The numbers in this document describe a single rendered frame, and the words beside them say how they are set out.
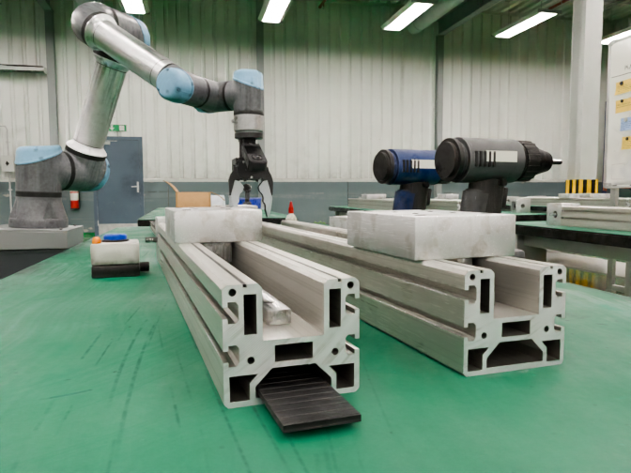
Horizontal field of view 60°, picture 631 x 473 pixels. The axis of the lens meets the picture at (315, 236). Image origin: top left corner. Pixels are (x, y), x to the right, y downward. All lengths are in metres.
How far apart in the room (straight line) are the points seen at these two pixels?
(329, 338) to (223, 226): 0.33
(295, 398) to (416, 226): 0.20
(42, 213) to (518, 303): 1.36
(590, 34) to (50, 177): 8.32
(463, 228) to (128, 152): 11.72
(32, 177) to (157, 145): 10.54
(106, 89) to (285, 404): 1.42
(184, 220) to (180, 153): 11.46
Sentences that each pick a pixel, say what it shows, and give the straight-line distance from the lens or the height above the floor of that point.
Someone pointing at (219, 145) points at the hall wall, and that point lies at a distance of 12.12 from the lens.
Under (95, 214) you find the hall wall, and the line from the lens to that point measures 12.20.
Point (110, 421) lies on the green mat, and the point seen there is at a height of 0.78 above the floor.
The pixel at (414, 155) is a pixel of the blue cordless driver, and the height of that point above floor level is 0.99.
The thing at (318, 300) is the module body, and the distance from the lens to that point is 0.40.
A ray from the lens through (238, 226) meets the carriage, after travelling 0.69.
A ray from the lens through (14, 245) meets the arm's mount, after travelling 1.62.
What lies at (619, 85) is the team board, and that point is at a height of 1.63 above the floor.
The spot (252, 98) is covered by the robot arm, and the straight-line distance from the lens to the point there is 1.37.
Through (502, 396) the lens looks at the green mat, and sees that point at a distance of 0.43.
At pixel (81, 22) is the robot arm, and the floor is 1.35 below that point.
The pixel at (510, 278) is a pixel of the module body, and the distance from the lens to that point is 0.51.
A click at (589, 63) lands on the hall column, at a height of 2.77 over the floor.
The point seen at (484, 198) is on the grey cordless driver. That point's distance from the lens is 0.76.
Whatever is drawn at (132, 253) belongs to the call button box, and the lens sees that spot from 1.00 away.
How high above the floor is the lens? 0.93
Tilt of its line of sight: 5 degrees down
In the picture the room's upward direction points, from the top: straight up
